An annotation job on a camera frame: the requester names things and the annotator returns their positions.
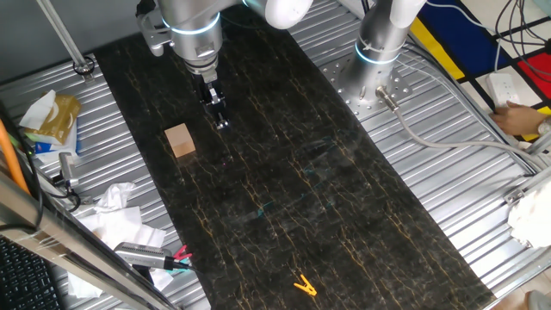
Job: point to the aluminium pole with base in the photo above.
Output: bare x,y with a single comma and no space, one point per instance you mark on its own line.
64,39

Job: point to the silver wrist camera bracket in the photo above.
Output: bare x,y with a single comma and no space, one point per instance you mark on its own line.
152,36

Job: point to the gold tissue pack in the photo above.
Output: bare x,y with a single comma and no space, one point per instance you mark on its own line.
60,118

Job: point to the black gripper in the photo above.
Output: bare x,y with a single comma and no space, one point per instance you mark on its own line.
210,92

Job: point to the orange tube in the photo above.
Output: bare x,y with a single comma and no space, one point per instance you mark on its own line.
10,159

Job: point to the silver wristwatch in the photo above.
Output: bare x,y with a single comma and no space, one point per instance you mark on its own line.
546,127

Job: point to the crumpled white tissue ball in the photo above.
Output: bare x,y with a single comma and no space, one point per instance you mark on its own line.
113,196

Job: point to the teal clothespin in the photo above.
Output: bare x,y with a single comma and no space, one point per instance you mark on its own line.
183,261

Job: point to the metal frame bar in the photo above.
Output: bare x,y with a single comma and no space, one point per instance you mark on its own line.
64,241

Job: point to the white power strip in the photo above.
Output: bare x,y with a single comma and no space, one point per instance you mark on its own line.
501,88

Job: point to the person's bare hand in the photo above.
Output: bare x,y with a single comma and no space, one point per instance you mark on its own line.
516,118

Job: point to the orange clothespin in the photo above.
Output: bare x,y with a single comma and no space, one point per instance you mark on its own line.
305,287

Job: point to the blue and white package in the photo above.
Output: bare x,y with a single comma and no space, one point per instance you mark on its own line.
47,148

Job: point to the colourful squares floor mat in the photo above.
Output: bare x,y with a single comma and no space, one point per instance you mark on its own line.
486,56

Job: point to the white tissue paper sheets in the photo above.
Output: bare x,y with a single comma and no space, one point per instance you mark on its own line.
120,228

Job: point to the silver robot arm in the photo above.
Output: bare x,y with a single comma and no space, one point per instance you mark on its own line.
196,26

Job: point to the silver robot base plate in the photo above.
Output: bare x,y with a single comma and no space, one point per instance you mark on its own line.
344,92

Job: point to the red clothespin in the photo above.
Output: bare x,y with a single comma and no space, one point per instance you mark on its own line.
182,252

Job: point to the black keyboard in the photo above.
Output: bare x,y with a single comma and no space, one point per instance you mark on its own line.
23,280

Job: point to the white tissue sheet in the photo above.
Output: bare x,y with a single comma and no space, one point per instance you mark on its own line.
36,109

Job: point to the white cloth bundle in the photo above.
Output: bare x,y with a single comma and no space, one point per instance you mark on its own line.
531,217

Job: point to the small wooden block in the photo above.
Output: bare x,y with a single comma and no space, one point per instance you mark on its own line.
181,140

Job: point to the black marble pattern mat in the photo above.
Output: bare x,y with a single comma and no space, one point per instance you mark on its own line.
301,194

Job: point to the silver corner bracket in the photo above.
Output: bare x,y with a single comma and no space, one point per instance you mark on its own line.
514,196

